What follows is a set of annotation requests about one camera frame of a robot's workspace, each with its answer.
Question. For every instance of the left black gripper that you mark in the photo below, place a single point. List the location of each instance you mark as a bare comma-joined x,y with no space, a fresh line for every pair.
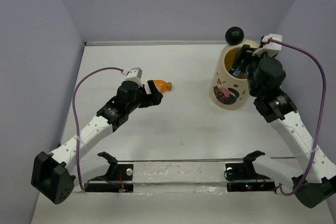
153,99

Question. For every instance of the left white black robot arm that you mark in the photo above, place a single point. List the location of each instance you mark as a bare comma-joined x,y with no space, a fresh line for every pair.
53,173

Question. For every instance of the cream bin with black ears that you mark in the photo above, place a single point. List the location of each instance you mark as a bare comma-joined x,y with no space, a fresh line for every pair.
226,91

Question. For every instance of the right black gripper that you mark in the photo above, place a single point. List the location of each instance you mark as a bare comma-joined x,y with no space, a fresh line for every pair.
245,53

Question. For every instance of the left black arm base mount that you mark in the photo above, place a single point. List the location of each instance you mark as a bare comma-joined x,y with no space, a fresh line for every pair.
118,177

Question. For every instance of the upright-lying blue label water bottle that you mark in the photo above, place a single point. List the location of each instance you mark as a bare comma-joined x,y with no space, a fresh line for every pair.
236,72

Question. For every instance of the orange juice bottle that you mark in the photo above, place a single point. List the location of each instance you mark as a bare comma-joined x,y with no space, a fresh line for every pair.
162,86

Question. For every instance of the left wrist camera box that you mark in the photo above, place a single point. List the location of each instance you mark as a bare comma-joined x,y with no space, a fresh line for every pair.
135,75

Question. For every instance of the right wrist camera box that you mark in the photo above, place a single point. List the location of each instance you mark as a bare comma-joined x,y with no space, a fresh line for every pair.
268,47

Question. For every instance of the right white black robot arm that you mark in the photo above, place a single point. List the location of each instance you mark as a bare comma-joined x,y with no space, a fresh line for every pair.
314,181

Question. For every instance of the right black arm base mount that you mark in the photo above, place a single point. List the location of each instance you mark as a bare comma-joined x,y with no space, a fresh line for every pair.
240,181

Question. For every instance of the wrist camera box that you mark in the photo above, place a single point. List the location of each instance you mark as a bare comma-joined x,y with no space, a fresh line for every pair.
268,47
135,75

